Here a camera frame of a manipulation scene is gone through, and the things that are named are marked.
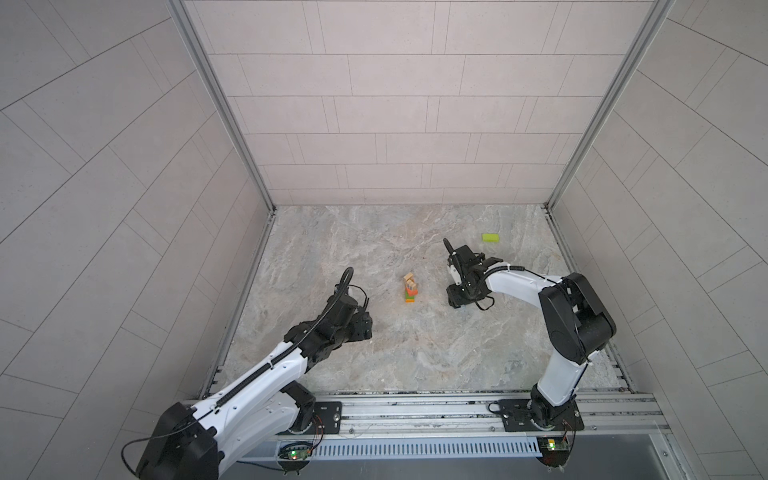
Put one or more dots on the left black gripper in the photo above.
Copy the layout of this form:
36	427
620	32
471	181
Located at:
362	326

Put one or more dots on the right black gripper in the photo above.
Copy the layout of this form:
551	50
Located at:
454	299

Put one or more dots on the natural pink-letter wood cube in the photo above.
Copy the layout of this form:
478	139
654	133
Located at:
409	281

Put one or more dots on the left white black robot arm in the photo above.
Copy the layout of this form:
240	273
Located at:
204	439

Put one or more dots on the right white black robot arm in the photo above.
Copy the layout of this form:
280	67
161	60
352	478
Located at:
577	323

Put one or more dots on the left green circuit board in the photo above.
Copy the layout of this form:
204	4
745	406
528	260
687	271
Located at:
295	456

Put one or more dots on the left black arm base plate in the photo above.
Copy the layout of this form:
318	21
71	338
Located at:
324	416

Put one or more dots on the aluminium mounting rail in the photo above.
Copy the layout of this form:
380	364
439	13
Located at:
461	415

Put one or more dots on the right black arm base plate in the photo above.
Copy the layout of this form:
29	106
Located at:
517	417

